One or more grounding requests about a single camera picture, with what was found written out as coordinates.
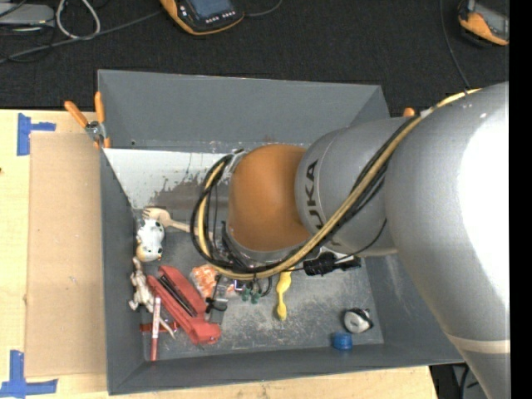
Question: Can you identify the red flat strip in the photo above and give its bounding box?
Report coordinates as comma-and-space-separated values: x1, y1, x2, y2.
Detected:
139, 321, 180, 341

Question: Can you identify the black and white toy penguin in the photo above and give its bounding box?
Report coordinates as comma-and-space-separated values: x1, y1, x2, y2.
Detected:
342, 307, 374, 335

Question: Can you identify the black cylinder on white bracket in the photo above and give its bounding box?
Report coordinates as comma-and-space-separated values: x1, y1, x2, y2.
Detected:
303, 251, 362, 278

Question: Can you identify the red and white pen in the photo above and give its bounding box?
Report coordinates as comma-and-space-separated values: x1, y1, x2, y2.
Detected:
149, 296, 163, 362

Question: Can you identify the brown cardboard board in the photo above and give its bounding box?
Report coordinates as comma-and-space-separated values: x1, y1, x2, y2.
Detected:
23, 131, 109, 378

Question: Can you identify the red stapler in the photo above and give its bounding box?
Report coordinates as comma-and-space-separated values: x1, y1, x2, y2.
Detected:
145, 264, 223, 346

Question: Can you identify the blue bottle cap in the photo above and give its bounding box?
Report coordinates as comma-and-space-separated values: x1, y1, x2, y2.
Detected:
331, 332, 354, 352

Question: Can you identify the orange and white packet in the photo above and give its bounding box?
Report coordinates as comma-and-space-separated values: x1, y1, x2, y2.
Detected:
190, 264, 222, 299

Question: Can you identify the white black-spotted toy animal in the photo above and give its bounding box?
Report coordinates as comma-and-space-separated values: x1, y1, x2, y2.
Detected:
135, 218, 166, 264

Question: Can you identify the grey metal bin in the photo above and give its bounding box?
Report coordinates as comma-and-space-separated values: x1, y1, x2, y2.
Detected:
96, 68, 465, 397

